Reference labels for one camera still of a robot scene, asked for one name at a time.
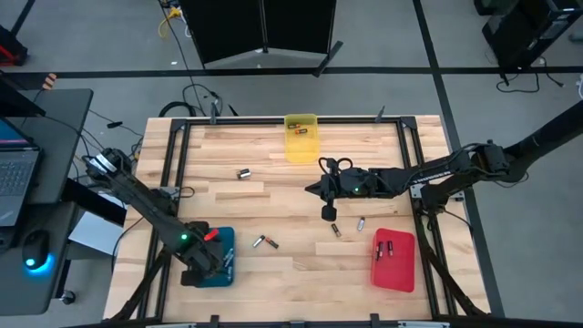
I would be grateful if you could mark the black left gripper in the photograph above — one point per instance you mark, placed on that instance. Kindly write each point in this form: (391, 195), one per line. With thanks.
(200, 257)

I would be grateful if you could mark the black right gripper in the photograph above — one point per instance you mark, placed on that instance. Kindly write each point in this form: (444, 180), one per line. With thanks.
(350, 184)

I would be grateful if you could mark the teal blue plastic bin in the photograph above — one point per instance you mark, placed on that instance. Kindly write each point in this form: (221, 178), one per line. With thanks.
(228, 237)

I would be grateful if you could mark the black red Energizer battery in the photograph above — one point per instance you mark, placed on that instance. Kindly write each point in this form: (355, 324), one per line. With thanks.
(272, 242)
(247, 173)
(390, 248)
(379, 251)
(336, 230)

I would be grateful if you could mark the black copper Duracell battery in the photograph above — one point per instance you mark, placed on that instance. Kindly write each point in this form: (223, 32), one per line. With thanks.
(239, 174)
(301, 131)
(293, 126)

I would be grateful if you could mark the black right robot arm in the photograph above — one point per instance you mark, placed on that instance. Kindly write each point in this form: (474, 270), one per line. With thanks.
(401, 175)

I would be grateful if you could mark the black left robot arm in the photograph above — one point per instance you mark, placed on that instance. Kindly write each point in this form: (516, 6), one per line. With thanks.
(136, 196)

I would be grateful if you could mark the translucent yellow plastic bin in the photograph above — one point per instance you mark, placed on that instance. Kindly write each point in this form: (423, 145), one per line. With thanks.
(300, 150)

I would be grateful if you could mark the red plastic bin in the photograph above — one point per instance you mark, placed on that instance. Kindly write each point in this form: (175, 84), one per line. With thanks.
(394, 273)

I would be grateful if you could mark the white sheet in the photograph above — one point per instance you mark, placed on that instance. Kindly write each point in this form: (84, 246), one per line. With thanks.
(93, 234)

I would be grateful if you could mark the black desk support bar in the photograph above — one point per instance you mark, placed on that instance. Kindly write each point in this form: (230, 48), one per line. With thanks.
(91, 202)

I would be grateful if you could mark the black caster wheel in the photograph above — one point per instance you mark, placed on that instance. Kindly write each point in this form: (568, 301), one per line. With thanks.
(68, 297)

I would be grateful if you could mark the black power adapter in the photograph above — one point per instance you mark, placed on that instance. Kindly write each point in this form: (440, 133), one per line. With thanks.
(115, 124)

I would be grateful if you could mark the black computer mouse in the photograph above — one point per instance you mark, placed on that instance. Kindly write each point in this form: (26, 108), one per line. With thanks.
(35, 246)

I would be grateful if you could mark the black folding partition screen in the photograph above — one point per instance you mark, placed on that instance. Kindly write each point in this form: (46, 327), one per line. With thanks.
(228, 27)

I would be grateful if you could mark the dark grey desk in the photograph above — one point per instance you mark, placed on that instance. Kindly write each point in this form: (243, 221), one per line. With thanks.
(59, 136)

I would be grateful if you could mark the grey laptop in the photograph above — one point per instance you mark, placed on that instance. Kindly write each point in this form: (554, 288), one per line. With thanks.
(18, 177)

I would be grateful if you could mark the orange white striped tag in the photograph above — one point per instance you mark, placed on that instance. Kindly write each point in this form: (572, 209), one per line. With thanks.
(49, 82)

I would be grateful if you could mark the black computer cabinet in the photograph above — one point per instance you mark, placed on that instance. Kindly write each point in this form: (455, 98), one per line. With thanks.
(524, 32)

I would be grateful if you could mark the black monitor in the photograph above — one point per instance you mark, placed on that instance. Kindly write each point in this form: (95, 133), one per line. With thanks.
(18, 98)

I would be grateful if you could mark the red black equipment cart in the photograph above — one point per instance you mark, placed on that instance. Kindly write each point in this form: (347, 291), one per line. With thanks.
(11, 48)

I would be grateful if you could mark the black aluminium table frame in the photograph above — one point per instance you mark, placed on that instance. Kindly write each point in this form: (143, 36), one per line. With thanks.
(255, 121)

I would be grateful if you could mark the black upright frame post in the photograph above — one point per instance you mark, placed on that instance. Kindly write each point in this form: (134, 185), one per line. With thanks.
(214, 114)
(380, 115)

